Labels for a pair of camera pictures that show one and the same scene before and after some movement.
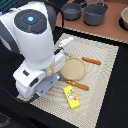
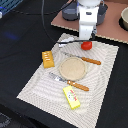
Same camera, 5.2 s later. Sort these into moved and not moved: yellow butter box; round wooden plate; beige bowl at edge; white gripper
Moved: white gripper
Not moved: yellow butter box; beige bowl at edge; round wooden plate
